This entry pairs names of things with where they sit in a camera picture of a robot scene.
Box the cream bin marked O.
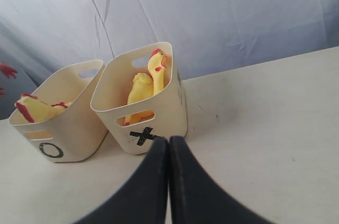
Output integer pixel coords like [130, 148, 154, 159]
[9, 60, 108, 163]

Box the white backdrop curtain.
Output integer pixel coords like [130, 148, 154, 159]
[1, 0, 338, 119]

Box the cream bin marked X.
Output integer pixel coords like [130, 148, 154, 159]
[90, 42, 188, 155]

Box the large front yellow rubber chicken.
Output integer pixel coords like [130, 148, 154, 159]
[14, 93, 72, 123]

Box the headless yellow rubber chicken body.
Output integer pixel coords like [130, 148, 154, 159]
[123, 73, 154, 126]

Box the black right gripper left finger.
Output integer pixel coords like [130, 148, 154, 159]
[77, 138, 169, 224]

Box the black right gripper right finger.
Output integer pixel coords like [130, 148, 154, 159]
[169, 136, 267, 223]

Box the yellow chicken head with tube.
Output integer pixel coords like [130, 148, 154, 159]
[147, 49, 166, 95]

